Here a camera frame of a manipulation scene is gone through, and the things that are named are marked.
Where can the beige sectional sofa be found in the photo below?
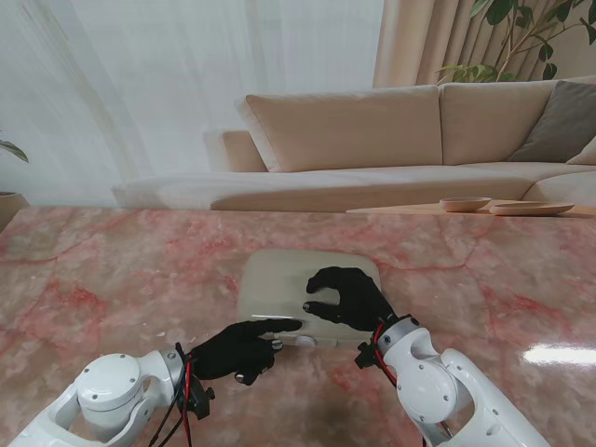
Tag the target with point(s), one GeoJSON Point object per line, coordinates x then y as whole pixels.
{"type": "Point", "coordinates": [400, 121]}

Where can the grey sofa cushion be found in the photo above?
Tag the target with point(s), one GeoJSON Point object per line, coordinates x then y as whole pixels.
{"type": "Point", "coordinates": [561, 123]}

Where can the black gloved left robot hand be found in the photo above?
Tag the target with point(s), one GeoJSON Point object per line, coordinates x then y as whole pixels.
{"type": "Point", "coordinates": [233, 354]}

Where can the tall green leafy plant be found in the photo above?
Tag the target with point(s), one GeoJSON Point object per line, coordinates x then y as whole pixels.
{"type": "Point", "coordinates": [521, 42]}

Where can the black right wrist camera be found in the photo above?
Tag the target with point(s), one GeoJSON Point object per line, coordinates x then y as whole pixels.
{"type": "Point", "coordinates": [365, 355]}

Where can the cream sofa cushion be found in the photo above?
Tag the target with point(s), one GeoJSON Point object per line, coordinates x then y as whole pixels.
{"type": "Point", "coordinates": [587, 156]}

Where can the flat wooden tray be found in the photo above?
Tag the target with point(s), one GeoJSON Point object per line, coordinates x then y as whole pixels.
{"type": "Point", "coordinates": [531, 208]}

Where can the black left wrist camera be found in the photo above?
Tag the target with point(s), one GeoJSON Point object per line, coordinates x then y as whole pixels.
{"type": "Point", "coordinates": [200, 399]}

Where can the beige pleated curtain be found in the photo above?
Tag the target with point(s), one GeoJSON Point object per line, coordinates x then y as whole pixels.
{"type": "Point", "coordinates": [419, 42]}

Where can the white sheer curtain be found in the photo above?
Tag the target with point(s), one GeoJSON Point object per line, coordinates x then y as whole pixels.
{"type": "Point", "coordinates": [163, 84]}

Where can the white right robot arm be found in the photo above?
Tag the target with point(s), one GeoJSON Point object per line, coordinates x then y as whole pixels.
{"type": "Point", "coordinates": [447, 386]}

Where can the single green plant leaf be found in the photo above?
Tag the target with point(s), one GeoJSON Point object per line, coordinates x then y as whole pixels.
{"type": "Point", "coordinates": [14, 150]}

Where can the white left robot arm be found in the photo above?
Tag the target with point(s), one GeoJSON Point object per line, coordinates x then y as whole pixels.
{"type": "Point", "coordinates": [102, 400]}

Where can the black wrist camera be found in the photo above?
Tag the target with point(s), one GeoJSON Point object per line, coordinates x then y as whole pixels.
{"type": "Point", "coordinates": [365, 355]}
{"type": "Point", "coordinates": [200, 399]}

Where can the beige plant pot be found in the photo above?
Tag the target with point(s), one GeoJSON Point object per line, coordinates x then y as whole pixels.
{"type": "Point", "coordinates": [9, 207]}

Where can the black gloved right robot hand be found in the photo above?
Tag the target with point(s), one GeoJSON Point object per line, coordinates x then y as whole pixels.
{"type": "Point", "coordinates": [354, 298]}

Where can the round wooden bowl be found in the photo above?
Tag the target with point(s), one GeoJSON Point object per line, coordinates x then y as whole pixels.
{"type": "Point", "coordinates": [465, 204]}

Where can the beige hard-shell suitcase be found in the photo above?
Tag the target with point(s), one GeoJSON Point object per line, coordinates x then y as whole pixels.
{"type": "Point", "coordinates": [270, 288]}

